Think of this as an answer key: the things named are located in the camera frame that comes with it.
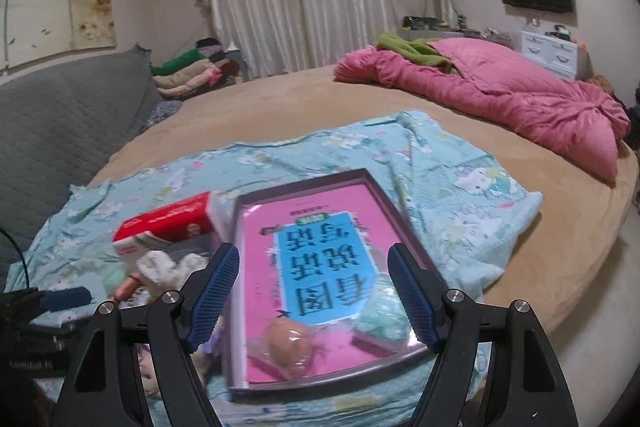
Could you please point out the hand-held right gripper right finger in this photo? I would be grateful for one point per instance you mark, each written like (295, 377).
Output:
(415, 299)

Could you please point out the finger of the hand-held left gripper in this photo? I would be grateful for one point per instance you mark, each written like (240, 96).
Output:
(65, 298)

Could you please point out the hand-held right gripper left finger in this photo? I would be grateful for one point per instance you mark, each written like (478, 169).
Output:
(215, 297)

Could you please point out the clear bag with green contents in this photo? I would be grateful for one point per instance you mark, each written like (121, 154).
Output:
(382, 314)

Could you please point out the white plush toy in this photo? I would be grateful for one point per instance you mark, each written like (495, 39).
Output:
(165, 267)

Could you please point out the small pink toy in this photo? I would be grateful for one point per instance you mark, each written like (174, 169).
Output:
(127, 288)

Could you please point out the peach puff in plastic bag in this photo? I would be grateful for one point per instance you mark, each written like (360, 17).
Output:
(287, 347)

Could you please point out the red and white tissue box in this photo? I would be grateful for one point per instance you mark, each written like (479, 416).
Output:
(170, 219)

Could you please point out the small doll figure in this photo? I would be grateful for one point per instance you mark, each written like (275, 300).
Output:
(150, 369)

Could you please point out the pink book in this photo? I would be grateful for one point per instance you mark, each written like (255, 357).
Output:
(320, 257)

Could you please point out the teal cartoon printed blanket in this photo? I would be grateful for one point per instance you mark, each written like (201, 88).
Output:
(440, 167)

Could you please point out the grey quilted headboard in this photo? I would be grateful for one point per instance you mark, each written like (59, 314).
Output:
(65, 117)

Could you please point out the dark patterned cloth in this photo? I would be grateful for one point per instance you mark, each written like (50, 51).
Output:
(162, 112)

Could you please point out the tan round bed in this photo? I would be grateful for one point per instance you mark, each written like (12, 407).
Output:
(280, 107)

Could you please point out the pink quilt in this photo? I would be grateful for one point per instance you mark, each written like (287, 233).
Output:
(500, 97)

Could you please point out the stack of folded clothes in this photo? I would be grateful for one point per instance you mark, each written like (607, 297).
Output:
(195, 72)

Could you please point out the green blanket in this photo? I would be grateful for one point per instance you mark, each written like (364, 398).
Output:
(405, 47)

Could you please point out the cluttered side table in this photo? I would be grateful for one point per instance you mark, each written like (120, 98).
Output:
(450, 24)

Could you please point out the white drawer cabinet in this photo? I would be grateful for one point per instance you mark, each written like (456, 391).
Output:
(552, 52)

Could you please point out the brown cloth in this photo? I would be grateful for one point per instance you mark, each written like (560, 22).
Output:
(600, 84)

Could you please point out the wall painting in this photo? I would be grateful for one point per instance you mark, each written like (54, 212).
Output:
(55, 2)

